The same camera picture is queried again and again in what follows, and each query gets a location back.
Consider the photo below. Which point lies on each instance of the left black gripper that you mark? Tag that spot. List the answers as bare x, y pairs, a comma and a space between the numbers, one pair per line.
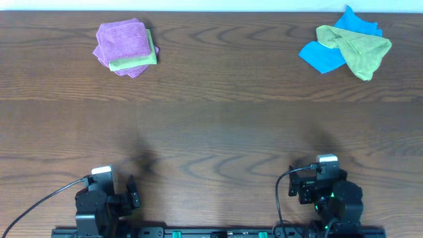
131, 200

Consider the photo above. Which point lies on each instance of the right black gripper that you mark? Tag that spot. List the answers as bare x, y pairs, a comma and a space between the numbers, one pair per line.
306, 186

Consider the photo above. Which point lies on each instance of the green microfibre cloth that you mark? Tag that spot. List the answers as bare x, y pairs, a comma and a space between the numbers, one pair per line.
363, 53

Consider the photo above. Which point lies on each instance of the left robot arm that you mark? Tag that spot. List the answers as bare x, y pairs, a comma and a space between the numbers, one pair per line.
99, 208

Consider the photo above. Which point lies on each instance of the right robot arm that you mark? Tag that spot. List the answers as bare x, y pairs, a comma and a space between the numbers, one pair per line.
337, 201

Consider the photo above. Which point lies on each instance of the folded green cloth in stack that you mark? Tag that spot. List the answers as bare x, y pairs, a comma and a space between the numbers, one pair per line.
129, 63

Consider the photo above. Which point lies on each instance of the blue crumpled cloth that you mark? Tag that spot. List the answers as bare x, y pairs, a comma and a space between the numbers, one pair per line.
324, 59

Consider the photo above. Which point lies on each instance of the top purple folded cloth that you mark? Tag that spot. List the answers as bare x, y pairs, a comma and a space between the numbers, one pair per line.
123, 39

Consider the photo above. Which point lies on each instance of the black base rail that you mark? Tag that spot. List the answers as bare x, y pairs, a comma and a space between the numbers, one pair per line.
159, 232

